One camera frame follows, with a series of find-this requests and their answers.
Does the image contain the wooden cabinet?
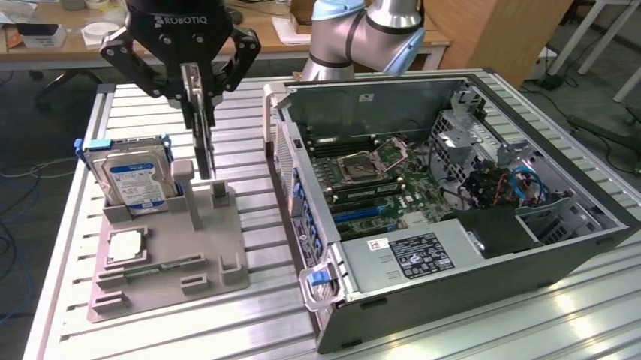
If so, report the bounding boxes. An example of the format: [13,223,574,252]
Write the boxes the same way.
[425,0,575,88]

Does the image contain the hard disk in blue caddy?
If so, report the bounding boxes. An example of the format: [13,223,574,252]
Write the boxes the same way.
[73,133,175,218]

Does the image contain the loose green RAM stick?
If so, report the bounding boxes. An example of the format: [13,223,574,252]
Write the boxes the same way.
[121,260,191,279]

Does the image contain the wooden desk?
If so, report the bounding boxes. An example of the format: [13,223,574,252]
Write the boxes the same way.
[0,0,451,71]

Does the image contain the perforated metal drive cage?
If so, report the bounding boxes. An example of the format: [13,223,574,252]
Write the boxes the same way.
[427,88,507,182]

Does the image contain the installed RAM stick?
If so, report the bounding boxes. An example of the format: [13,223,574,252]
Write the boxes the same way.
[332,179,404,200]

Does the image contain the black open PC case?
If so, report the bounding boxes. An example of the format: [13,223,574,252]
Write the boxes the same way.
[262,70,641,356]

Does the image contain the silver CPU chip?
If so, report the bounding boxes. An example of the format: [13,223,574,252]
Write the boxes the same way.
[107,231,147,260]

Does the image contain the white box with black lid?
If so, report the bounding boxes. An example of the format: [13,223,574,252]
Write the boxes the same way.
[13,22,67,50]

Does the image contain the CPU socket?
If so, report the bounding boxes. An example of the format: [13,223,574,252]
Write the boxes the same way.
[338,151,390,187]

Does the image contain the metal socket cover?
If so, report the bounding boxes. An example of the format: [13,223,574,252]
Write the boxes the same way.
[372,136,415,159]

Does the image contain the red data wire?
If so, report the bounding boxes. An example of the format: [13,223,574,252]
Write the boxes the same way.
[493,170,507,206]

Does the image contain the grey parts rack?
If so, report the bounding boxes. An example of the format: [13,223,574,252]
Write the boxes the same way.
[87,159,251,326]

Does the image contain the white paper stack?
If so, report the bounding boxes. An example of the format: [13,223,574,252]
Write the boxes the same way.
[272,14,315,47]

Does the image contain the Nvidia graphics card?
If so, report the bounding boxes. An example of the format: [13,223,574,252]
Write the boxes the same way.
[177,62,218,180]

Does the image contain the long blue expansion slot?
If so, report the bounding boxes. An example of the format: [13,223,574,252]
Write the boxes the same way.
[332,204,384,225]

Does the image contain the blue data wire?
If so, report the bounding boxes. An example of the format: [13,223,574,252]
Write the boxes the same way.
[509,166,550,206]

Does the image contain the grey disk bay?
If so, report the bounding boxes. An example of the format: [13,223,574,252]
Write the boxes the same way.
[514,189,628,249]

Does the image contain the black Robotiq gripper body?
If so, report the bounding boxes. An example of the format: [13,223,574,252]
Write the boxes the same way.
[124,0,235,101]

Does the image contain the black air shroud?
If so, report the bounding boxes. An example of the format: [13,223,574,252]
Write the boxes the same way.
[450,208,545,260]

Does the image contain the white round tape box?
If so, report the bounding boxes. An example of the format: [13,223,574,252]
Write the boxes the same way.
[80,21,120,50]

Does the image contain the green motherboard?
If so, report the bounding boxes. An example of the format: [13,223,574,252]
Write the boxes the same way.
[299,130,451,241]

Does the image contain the white table frame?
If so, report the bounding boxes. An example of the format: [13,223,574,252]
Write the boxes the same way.
[547,0,641,103]

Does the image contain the grey power supply unit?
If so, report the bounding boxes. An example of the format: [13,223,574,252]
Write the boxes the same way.
[339,219,487,294]

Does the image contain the brown cardboard box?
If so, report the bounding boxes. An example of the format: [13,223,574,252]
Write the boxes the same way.
[290,0,318,26]

